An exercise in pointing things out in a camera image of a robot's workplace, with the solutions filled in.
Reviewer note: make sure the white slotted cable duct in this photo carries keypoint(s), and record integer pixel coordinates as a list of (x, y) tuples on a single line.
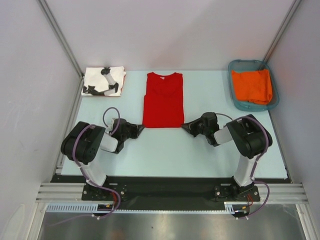
[(95, 208)]

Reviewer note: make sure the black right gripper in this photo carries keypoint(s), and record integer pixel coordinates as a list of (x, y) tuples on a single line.
[(191, 126)]

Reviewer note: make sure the orange t shirt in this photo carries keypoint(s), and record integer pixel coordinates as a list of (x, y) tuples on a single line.
[(253, 86)]

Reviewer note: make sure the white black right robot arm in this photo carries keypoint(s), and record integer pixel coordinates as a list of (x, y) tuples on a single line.
[(250, 137)]

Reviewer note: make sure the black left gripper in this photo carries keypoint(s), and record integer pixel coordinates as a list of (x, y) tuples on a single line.
[(136, 129)]

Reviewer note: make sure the red t shirt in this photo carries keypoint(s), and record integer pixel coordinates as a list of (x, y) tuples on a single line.
[(163, 104)]

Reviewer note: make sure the teal plastic basket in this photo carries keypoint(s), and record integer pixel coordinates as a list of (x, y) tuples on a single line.
[(239, 65)]

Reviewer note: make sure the aluminium frame post right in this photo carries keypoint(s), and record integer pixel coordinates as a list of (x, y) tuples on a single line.
[(293, 9)]

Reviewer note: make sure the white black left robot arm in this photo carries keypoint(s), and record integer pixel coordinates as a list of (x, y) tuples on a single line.
[(84, 141)]

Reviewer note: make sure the white folded printed t shirt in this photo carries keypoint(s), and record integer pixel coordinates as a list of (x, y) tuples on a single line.
[(103, 81)]

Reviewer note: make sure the aluminium frame post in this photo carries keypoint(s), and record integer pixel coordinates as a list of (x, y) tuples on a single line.
[(48, 14), (293, 9)]

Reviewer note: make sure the aluminium frame post left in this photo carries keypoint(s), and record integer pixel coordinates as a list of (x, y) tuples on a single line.
[(48, 14)]

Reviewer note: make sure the aluminium front rail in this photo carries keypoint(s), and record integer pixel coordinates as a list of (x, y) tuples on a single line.
[(279, 193)]

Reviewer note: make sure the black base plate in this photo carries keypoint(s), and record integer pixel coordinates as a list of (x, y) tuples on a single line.
[(166, 193)]

